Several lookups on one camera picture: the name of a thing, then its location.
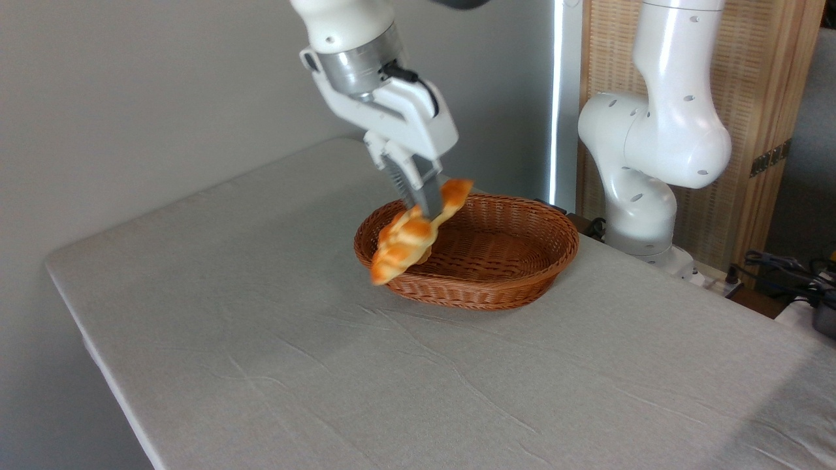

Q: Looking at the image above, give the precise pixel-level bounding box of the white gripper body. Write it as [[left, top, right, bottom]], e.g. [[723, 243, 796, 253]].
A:
[[300, 48, 460, 161]]

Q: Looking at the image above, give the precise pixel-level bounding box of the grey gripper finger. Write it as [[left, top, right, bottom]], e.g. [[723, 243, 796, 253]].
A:
[[398, 148, 445, 219], [364, 131, 421, 210]]

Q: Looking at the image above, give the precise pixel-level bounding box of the long braided bread loaf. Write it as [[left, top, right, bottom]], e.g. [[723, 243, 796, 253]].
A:
[[370, 179, 474, 287]]

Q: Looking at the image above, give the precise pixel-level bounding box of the black robot base clamp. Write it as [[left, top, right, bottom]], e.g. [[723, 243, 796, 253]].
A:
[[536, 199, 607, 241]]

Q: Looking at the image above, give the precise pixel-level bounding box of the brown woven wicker basket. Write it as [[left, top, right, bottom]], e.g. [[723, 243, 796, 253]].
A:
[[353, 193, 580, 311]]

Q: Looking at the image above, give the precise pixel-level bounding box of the vertical metal light pole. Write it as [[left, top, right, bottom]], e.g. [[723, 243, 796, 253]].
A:
[[547, 0, 584, 213]]

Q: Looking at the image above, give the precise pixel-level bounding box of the grey tablecloth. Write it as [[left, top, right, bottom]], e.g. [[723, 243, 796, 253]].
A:
[[44, 136, 836, 470]]

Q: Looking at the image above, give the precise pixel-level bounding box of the white power strip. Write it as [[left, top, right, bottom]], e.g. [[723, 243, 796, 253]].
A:
[[679, 260, 745, 296]]

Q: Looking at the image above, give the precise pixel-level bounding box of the wooden woven screen panel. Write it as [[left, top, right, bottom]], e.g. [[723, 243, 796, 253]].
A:
[[578, 0, 827, 272]]

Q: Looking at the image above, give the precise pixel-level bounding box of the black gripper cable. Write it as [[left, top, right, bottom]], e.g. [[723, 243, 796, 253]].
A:
[[382, 60, 440, 119]]

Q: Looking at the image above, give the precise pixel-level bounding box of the black cable bundle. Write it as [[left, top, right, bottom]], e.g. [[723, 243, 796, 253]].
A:
[[728, 250, 836, 307]]

